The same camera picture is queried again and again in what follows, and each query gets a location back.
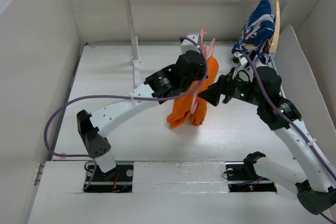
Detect blue patterned garment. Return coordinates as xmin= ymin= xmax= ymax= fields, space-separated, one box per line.
xmin=232 ymin=0 xmax=276 ymax=65

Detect pink hanger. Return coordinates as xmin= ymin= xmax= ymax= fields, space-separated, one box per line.
xmin=189 ymin=28 xmax=216 ymax=114

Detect orange trousers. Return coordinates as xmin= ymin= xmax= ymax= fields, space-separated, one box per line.
xmin=166 ymin=55 xmax=219 ymax=129

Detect beige hanger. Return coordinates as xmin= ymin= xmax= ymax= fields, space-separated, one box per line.
xmin=267 ymin=0 xmax=280 ymax=55

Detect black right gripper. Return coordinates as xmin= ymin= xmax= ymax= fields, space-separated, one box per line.
xmin=197 ymin=67 xmax=265 ymax=106

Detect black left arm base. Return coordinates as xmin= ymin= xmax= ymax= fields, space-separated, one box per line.
xmin=83 ymin=162 xmax=134 ymax=193

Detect white foam board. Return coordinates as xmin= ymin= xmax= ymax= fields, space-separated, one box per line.
xmin=273 ymin=25 xmax=335 ymax=165

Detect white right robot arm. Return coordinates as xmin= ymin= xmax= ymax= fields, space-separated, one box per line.
xmin=198 ymin=52 xmax=335 ymax=215

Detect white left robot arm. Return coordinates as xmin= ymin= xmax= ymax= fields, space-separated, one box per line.
xmin=77 ymin=33 xmax=205 ymax=180

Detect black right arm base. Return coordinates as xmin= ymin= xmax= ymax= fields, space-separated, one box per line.
xmin=222 ymin=162 xmax=277 ymax=193

